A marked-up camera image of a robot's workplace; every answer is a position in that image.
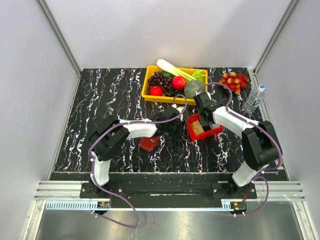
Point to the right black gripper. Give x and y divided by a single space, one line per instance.
204 122

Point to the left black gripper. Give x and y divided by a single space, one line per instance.
182 133

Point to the red plastic card bin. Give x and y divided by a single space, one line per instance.
203 136

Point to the stack of credit cards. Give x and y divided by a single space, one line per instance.
199 129

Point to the red card holder wallet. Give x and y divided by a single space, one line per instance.
148 143

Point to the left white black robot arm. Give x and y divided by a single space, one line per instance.
105 142

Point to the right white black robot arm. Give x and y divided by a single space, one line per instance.
260 145

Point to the green melon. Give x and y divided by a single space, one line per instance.
193 87

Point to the red apple lower left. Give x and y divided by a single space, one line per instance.
156 91

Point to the red apple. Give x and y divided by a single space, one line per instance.
179 82
156 91

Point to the green lettuce leaf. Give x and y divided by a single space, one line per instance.
200 75

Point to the red apple upper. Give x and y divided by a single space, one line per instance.
179 82

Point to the clear water bottle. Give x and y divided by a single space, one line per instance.
254 98

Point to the dark purple grape bunch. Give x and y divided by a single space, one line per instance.
158 79

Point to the dark green cucumber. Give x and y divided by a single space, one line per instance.
167 74

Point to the yellow plastic fruit tray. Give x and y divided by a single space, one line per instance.
179 100

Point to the white green leek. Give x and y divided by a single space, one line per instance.
168 67

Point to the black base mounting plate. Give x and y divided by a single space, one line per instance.
212 185

